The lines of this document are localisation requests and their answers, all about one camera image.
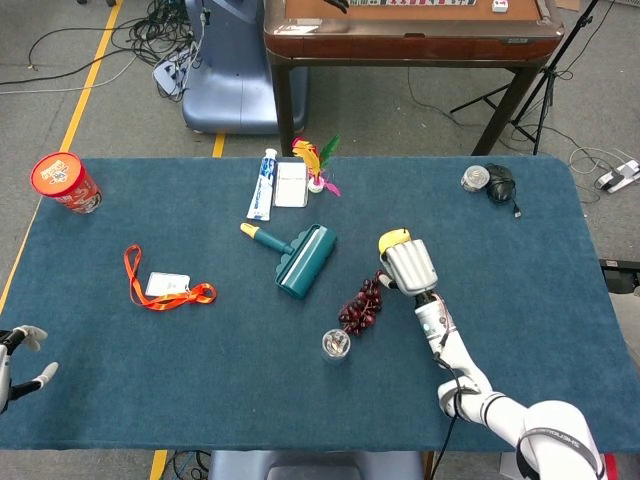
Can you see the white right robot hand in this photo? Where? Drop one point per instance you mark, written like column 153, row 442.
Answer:
column 410, row 267

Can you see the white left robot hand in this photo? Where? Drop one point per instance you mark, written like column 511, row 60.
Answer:
column 27, row 333

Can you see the bunch of red grapes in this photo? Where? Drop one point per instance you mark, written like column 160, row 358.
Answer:
column 360, row 310

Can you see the grey blue own robot base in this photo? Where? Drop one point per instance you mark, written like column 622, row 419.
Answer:
column 315, row 465

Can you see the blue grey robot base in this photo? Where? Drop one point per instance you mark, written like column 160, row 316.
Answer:
column 235, row 85

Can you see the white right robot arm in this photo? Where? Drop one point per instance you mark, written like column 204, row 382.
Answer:
column 460, row 360

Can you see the yellow pear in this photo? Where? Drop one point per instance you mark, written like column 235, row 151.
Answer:
column 390, row 239

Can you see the teal lint roller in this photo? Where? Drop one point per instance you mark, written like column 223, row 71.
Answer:
column 305, row 265

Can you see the small glass cup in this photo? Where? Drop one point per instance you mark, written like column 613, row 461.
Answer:
column 336, row 345

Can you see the black computer mouse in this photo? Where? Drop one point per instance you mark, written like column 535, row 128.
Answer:
column 500, row 182

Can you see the colourful feather shuttlecock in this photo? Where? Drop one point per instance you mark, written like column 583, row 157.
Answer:
column 315, row 186

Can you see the flat rectangular ink pad case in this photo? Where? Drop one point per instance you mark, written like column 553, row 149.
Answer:
column 290, row 185

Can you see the white badge card holder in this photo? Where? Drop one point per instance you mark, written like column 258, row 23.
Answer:
column 167, row 284

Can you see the red instant noodle cup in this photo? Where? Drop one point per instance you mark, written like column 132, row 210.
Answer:
column 60, row 175

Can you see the white blue toothpaste tube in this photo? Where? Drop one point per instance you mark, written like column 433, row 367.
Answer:
column 262, row 190

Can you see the blue felt table cloth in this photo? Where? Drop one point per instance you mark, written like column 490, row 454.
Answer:
column 200, row 375

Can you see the brown wooden mahjong table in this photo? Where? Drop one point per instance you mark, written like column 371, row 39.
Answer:
column 400, row 45

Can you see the black tripod stand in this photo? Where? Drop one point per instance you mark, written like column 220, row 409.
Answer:
column 550, row 70

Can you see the single white mahjong tile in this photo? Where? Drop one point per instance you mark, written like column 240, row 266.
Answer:
column 501, row 6

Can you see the white floor power strip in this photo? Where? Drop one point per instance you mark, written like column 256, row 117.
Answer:
column 167, row 72

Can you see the black bracket beside table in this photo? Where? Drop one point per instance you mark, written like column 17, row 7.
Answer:
column 622, row 277

